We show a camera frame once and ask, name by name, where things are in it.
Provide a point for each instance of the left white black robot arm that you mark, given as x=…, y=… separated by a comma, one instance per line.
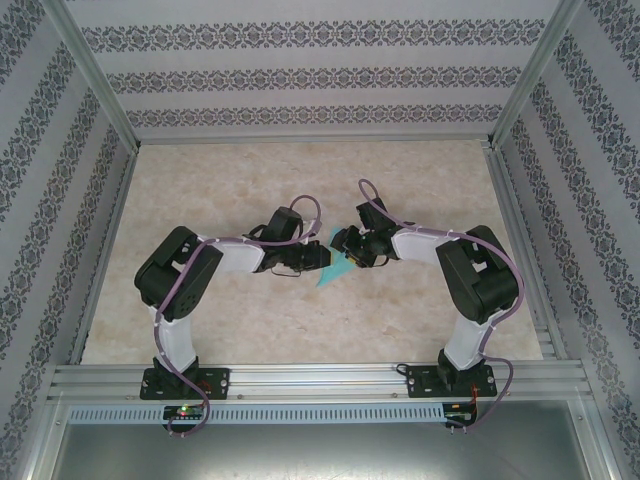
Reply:
x=177, y=340

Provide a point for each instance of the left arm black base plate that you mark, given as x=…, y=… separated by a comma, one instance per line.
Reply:
x=217, y=382

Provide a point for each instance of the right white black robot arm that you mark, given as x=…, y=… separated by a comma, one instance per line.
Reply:
x=465, y=340

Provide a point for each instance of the small dark circuit board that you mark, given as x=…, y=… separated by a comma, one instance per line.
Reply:
x=460, y=417

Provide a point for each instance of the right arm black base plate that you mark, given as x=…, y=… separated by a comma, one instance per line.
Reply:
x=420, y=382

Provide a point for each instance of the teal cloth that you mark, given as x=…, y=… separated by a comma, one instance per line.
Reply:
x=332, y=272

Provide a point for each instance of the circuit board with green light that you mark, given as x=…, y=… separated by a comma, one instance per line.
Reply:
x=184, y=412

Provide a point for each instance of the aluminium frame post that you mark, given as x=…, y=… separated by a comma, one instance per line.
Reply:
x=537, y=70
x=90, y=70

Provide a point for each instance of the grey metal sheet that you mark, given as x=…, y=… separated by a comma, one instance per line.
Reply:
x=320, y=452

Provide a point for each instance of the wide aluminium mounting rail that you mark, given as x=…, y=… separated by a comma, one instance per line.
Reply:
x=320, y=382

